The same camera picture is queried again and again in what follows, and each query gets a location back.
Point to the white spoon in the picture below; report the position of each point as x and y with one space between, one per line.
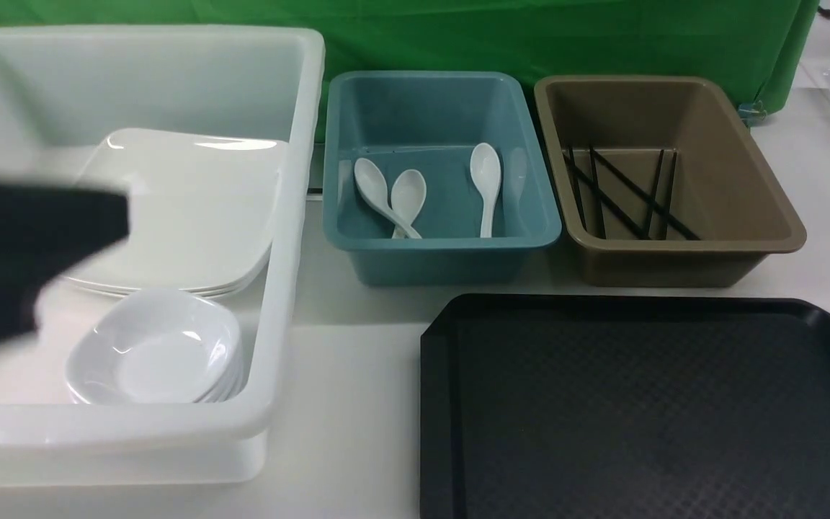
486 175

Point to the white square rice plate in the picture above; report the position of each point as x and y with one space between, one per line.
200 210

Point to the black chopstick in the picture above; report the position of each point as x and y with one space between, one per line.
668 195
647 221
674 222

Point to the white bowl tray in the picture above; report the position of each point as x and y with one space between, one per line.
160 312

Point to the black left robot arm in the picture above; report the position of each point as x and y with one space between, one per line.
45 231

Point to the white plate in tub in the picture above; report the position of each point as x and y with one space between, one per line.
192 292

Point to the white spoon left bin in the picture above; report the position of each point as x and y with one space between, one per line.
408 195

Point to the white spoon bin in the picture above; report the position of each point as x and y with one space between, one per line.
408 195
372 185

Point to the white spoon right bin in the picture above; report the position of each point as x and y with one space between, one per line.
372 185

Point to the teal plastic bin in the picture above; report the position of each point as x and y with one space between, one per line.
431 121

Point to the black serving tray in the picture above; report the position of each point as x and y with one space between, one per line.
546 406

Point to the black chopstick bin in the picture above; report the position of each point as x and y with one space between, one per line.
596 193
607 202

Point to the black chopstick in bin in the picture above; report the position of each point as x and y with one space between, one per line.
674 222

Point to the brown plastic bin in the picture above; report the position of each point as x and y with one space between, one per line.
724 190

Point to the white bowl in tub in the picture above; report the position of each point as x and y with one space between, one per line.
160 370

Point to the green cloth backdrop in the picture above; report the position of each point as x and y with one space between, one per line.
748 48

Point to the large white plastic tub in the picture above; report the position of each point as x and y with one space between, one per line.
63 89

